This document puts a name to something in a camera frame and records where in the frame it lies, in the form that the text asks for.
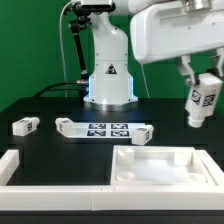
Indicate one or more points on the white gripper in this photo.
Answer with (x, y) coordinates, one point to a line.
(165, 30)

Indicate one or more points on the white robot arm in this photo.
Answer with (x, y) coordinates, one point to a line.
(111, 85)

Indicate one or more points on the white tag base sheet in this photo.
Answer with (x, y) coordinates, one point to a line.
(101, 130)

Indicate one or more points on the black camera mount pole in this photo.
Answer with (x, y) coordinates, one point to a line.
(83, 11)

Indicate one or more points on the white U-shaped fence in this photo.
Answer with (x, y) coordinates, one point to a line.
(98, 198)

